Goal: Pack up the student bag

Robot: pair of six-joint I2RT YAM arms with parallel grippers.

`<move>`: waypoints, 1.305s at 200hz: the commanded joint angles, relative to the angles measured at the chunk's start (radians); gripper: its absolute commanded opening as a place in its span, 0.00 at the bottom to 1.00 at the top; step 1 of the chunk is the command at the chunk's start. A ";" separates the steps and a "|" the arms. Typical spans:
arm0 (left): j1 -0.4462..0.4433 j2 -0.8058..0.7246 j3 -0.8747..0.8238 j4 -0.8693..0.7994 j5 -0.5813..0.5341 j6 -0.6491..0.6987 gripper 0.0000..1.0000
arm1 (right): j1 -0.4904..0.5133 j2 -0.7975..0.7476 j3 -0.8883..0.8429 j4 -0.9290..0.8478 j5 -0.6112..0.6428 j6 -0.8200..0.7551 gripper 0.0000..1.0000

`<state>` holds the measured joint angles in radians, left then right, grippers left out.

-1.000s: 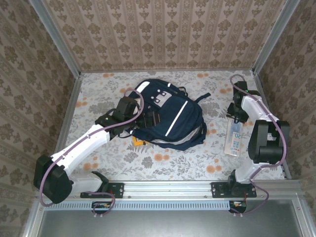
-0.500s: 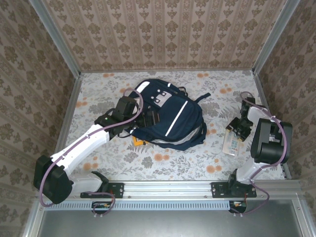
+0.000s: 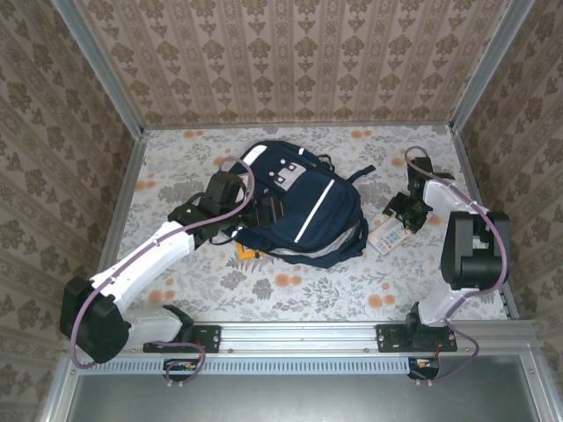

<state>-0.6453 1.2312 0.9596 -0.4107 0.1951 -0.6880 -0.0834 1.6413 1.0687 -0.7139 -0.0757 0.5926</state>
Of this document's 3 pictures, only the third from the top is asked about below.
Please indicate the navy blue backpack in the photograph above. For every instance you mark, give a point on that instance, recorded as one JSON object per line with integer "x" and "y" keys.
{"x": 316, "y": 220}

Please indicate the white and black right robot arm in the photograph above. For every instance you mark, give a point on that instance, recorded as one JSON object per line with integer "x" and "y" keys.
{"x": 440, "y": 193}

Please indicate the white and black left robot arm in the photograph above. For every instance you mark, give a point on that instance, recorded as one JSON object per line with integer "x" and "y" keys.
{"x": 145, "y": 259}

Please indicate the floral table cover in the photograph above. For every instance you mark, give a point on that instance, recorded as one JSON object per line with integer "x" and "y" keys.
{"x": 374, "y": 307}

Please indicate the grey metal sheet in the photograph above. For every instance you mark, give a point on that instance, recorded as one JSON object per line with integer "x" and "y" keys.
{"x": 286, "y": 400}

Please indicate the aluminium side rail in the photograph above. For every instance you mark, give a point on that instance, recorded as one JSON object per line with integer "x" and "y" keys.
{"x": 125, "y": 189}
{"x": 465, "y": 158}

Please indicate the thin aluminium wall rail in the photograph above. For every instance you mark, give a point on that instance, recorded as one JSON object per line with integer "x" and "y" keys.
{"x": 198, "y": 126}

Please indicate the long aluminium base rail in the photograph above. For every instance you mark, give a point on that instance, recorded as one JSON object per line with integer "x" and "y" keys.
{"x": 299, "y": 334}

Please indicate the aluminium frame post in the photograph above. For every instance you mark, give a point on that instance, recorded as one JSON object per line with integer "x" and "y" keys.
{"x": 492, "y": 66}
{"x": 97, "y": 66}

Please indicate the aluminium lower frame bar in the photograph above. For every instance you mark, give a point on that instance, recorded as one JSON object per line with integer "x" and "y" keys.
{"x": 57, "y": 391}
{"x": 543, "y": 387}

